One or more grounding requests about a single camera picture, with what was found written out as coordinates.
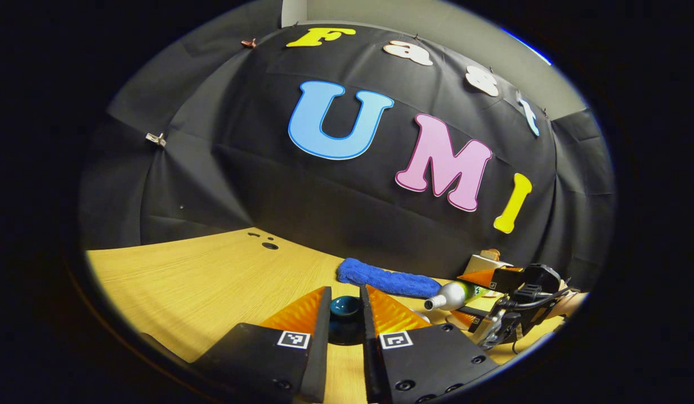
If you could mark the black backdrop cloth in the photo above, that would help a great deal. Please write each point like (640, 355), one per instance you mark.
(324, 196)

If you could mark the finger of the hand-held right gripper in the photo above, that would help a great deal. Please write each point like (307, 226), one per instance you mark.
(481, 277)
(470, 320)

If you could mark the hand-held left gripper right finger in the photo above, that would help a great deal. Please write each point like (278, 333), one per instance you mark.
(371, 359)

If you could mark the toast slice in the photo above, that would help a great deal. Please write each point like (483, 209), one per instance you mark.
(491, 254)

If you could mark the copper metal clip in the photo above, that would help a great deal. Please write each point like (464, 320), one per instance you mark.
(248, 42)

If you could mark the silver metal clip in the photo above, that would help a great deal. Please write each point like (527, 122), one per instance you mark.
(155, 139)

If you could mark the green label water bottle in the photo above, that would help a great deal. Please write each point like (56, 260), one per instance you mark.
(456, 294)

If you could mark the blue towel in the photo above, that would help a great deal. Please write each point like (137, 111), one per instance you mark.
(380, 278)

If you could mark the white toaster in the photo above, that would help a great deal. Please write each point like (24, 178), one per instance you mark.
(484, 264)

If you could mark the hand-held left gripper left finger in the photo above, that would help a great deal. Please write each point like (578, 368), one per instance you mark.
(320, 348)

